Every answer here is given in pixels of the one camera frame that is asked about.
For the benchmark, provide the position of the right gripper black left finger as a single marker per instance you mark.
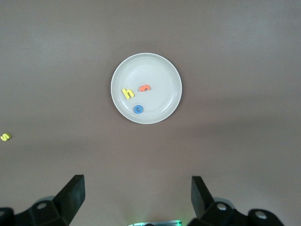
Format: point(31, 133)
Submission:
point(73, 197)

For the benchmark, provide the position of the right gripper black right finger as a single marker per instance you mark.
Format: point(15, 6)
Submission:
point(203, 204)

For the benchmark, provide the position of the blue foam letter o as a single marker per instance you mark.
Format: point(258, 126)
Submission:
point(135, 109)

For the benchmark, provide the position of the yellow foam letter h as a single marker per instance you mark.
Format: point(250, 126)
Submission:
point(127, 94)

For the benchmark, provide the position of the orange foam letter t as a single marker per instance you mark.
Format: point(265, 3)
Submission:
point(144, 88)

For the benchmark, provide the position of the yellow foam letter s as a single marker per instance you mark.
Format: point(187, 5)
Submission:
point(5, 136)

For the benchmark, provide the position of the beige brown plate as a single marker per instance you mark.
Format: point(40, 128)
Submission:
point(160, 77)

